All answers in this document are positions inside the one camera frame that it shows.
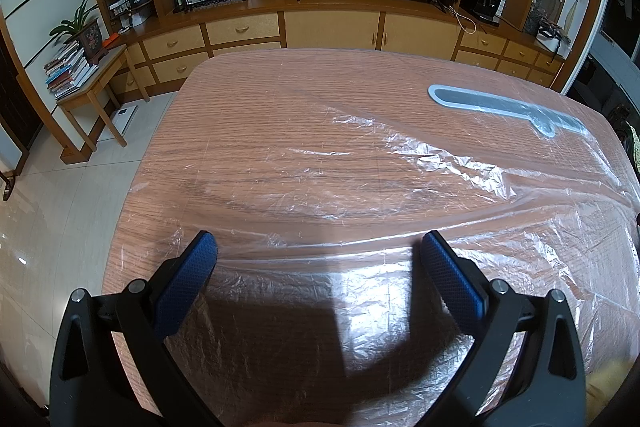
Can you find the grey flat plastic piece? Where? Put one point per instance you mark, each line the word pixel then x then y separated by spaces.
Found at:
pixel 480 99

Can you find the clear plastic table sheet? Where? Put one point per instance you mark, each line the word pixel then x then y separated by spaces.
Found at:
pixel 350 132

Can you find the dark wooden door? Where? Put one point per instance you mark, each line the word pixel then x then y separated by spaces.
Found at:
pixel 17 107

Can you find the potted plant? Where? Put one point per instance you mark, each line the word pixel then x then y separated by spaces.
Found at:
pixel 92 39

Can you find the white floor scale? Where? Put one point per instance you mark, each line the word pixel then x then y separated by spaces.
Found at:
pixel 124 117

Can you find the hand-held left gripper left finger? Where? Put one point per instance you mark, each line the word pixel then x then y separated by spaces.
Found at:
pixel 185 282

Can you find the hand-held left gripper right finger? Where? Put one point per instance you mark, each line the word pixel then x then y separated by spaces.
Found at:
pixel 452 282

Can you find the stack of books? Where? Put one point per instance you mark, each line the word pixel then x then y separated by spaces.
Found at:
pixel 67 74

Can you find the wooden wall cabinet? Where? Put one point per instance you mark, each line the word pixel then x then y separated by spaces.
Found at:
pixel 330 29

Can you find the wooden side table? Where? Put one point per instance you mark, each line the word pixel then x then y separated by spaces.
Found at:
pixel 107 64

